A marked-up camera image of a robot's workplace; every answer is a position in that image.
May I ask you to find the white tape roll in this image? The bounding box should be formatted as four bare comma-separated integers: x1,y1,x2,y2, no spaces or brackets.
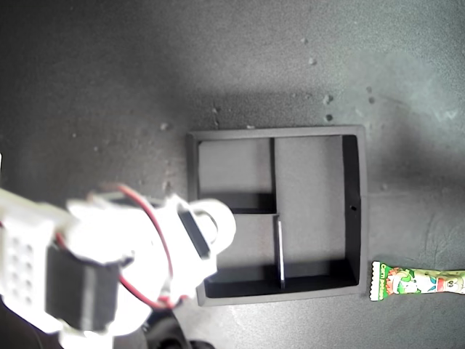
187,198,238,256

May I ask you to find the green printed snack bar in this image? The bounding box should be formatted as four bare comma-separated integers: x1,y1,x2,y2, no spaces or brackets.
368,260,465,302

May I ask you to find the red arm wire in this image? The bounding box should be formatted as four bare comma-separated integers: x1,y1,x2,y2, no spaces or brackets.
116,183,190,310

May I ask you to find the black compartment tray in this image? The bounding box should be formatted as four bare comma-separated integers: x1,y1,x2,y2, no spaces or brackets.
185,124,368,308

